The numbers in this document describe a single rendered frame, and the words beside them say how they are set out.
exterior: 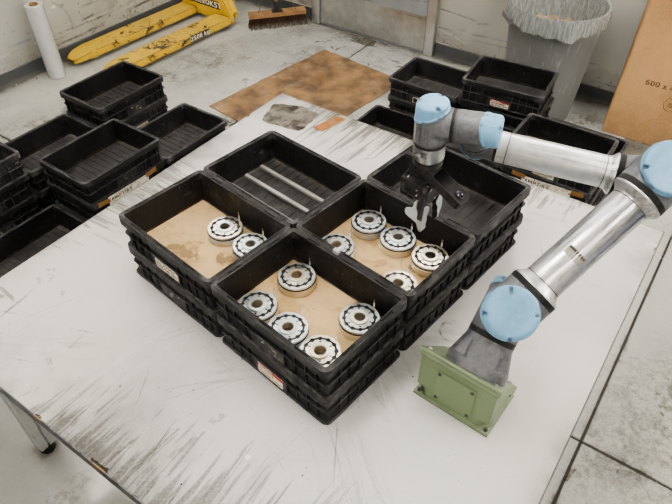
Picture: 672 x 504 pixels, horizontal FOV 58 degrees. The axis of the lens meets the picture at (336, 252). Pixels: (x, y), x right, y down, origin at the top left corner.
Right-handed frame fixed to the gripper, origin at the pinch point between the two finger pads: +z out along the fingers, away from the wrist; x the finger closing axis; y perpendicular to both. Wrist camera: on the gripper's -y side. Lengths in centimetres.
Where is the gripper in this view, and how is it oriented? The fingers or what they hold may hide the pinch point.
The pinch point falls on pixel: (429, 222)
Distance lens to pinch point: 159.0
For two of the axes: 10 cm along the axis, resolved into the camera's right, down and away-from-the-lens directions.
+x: -6.7, 5.6, -5.0
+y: -7.4, -4.6, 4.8
